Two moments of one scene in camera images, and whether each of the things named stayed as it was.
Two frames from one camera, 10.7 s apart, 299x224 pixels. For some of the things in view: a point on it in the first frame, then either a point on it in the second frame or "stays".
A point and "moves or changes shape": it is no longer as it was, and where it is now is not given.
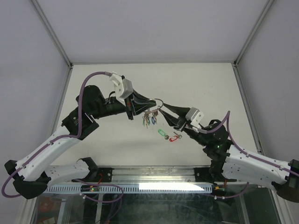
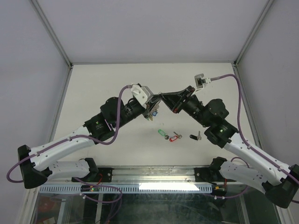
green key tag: x=161 y=132 stays
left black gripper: x=136 y=103 to x=149 y=105
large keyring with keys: x=146 y=117 moves or changes shape
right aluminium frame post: x=266 y=8 stays
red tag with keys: x=174 y=138 stays
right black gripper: x=174 y=122 to x=174 y=100
